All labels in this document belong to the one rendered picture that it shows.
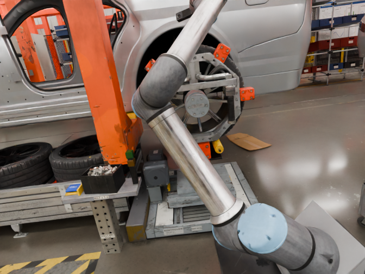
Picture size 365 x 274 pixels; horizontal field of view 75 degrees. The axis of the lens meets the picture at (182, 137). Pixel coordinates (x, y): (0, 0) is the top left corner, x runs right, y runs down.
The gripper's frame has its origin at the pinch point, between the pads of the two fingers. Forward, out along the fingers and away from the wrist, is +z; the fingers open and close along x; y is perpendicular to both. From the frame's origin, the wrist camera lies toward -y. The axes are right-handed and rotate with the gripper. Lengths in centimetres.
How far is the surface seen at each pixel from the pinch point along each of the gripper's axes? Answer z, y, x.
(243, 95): 4, 29, -42
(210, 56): -7.0, 9.1, -22.1
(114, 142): 10, -51, -67
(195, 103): -8, -1, -50
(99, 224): 15, -62, -115
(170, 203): 42, -20, -108
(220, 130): 15, 16, -61
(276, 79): 43, 67, -18
